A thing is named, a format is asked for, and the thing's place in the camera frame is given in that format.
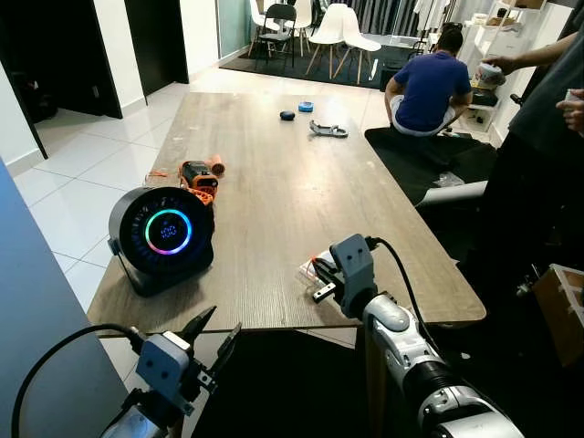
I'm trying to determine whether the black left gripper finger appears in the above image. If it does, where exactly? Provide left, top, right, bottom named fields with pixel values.
left=208, top=323, right=243, bottom=377
left=180, top=306, right=218, bottom=348

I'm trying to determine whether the clear plastic key tag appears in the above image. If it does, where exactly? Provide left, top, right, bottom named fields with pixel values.
left=297, top=258, right=331, bottom=288

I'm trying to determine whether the wooden table leg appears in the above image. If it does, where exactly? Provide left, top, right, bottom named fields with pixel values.
left=364, top=325, right=388, bottom=438

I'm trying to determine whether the grey metal hand tool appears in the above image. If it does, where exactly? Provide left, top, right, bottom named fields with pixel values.
left=308, top=120, right=349, bottom=139

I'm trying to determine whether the black floor mat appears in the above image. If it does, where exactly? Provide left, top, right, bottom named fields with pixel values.
left=365, top=126, right=499, bottom=207

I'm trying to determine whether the white rolled sheet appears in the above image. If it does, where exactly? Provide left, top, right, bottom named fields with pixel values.
left=417, top=181, right=490, bottom=210

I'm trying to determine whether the orange and black power tool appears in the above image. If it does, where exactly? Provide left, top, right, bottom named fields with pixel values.
left=178, top=156, right=225, bottom=207

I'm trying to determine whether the wooden box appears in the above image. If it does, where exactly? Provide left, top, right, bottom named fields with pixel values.
left=533, top=264, right=584, bottom=368

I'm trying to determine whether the seated person in blue shirt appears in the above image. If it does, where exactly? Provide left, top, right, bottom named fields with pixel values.
left=383, top=27, right=475, bottom=138

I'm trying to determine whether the white plastic chair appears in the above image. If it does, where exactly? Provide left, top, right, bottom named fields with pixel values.
left=306, top=3, right=353, bottom=79
left=336, top=7, right=382, bottom=83

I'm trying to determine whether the standing person in dark clothes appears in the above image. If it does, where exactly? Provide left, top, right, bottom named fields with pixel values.
left=461, top=27, right=584, bottom=307

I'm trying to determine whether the black chair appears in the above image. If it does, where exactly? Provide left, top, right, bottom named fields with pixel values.
left=251, top=3, right=299, bottom=70

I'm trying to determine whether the white shelf unit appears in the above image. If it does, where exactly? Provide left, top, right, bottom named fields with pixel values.
left=459, top=0, right=550, bottom=140

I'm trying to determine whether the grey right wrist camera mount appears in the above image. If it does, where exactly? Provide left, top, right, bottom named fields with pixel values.
left=330, top=235, right=378, bottom=316

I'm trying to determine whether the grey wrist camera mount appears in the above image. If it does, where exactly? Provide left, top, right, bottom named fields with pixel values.
left=137, top=333, right=193, bottom=417
left=330, top=235, right=378, bottom=316

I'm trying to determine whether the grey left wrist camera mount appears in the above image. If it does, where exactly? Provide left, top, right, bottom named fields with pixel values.
left=137, top=333, right=193, bottom=417

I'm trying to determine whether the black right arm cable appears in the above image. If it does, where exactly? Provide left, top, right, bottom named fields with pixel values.
left=365, top=235, right=432, bottom=349

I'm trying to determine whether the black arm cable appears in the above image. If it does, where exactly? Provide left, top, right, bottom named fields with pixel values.
left=365, top=235, right=432, bottom=349
left=11, top=323, right=147, bottom=438

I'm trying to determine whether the round black device glowing ring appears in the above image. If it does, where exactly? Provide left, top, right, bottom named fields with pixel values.
left=108, top=185, right=216, bottom=297

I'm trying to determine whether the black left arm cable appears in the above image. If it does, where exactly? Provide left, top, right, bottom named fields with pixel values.
left=11, top=323, right=147, bottom=438

